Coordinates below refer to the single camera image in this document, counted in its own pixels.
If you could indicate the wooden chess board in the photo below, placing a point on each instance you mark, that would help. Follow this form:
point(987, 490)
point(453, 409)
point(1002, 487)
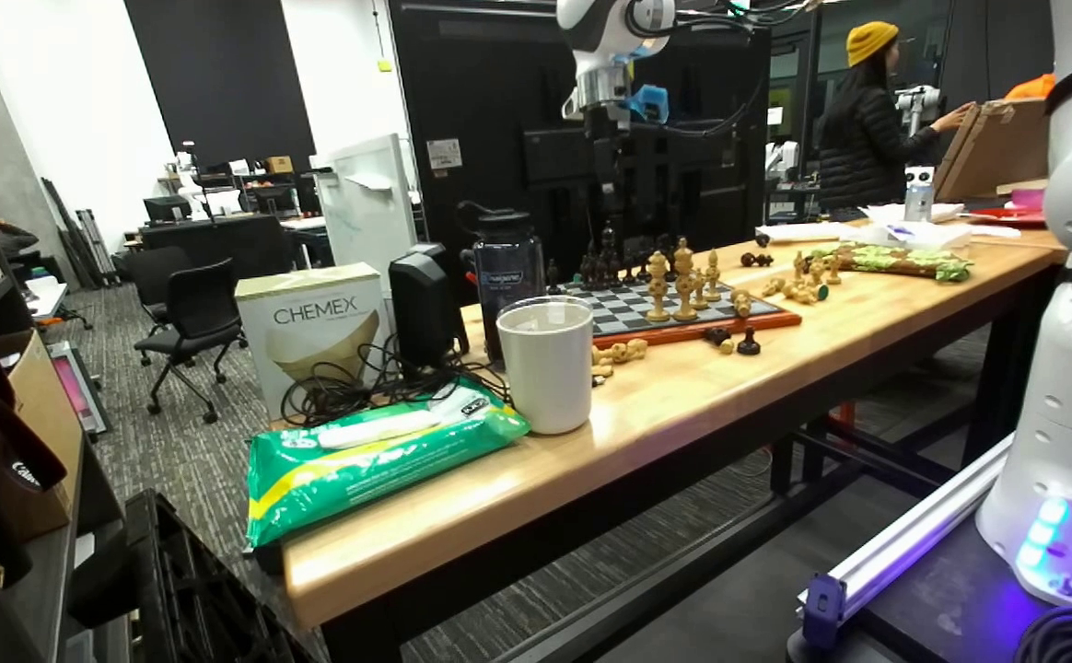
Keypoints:
point(626, 313)

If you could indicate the white Chemex box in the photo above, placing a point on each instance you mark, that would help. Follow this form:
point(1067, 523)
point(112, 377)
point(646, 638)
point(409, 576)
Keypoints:
point(312, 323)

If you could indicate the dark chess piece centre table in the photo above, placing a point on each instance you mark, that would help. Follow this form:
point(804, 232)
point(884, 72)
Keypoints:
point(756, 260)

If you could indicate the person in yellow beanie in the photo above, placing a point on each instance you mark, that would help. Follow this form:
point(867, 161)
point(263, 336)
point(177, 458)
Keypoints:
point(859, 142)

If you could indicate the black coffee grinder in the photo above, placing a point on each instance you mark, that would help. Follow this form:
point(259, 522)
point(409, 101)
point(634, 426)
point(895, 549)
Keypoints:
point(424, 313)

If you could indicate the black gripper blue mount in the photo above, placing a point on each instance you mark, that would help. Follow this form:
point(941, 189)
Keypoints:
point(610, 87)

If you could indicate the black office chair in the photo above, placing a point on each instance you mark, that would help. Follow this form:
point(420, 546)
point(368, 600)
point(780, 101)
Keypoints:
point(200, 313)

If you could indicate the green wipes packet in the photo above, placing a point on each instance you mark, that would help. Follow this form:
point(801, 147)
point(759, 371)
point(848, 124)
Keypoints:
point(317, 473)

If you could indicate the white paper cup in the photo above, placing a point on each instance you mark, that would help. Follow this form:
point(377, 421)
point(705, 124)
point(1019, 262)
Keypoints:
point(546, 363)

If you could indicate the dark chess piece near board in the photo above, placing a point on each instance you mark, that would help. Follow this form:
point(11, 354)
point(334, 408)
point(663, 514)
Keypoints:
point(749, 343)

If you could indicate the white tray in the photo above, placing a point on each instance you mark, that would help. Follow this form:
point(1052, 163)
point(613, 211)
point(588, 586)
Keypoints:
point(941, 227)

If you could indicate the dark chess piece lying left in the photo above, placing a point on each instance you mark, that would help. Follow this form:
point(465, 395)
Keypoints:
point(716, 336)

